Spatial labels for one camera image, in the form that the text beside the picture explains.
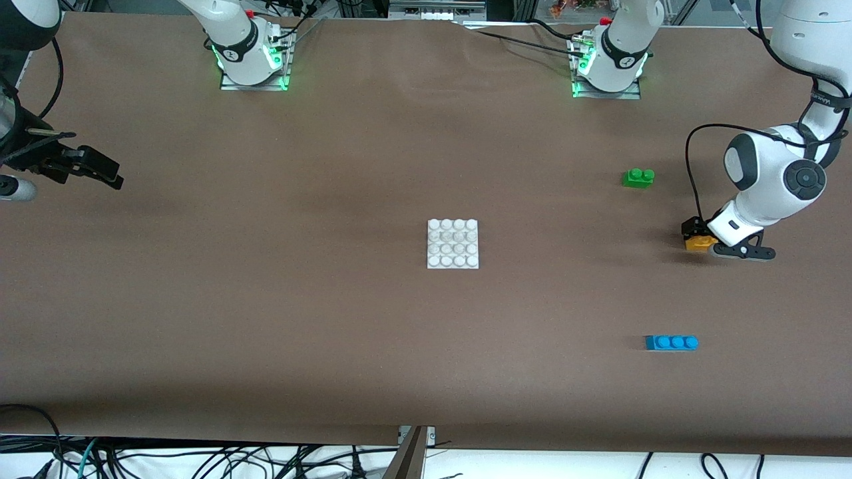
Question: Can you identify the white studded base plate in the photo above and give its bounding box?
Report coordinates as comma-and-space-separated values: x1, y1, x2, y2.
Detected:
426, 218, 480, 270

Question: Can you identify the blue three-stud block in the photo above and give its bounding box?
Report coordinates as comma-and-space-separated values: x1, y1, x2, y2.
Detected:
644, 335, 700, 352

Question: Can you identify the brown table cover sheet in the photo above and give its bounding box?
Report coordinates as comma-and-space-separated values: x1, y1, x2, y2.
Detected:
0, 12, 852, 460

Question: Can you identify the white power strip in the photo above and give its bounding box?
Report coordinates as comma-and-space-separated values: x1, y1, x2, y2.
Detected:
389, 0, 487, 21

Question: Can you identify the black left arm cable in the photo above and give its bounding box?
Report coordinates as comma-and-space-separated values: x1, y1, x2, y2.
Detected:
686, 0, 826, 220

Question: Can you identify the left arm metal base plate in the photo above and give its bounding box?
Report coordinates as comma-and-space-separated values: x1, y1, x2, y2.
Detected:
571, 37, 643, 100

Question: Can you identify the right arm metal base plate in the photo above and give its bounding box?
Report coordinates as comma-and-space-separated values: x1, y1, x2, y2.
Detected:
220, 27, 291, 92

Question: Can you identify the teal cable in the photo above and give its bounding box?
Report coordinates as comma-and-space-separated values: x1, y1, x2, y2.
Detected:
77, 438, 101, 479

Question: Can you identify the grey metal post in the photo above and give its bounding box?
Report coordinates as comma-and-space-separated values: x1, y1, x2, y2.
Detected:
383, 426, 437, 479

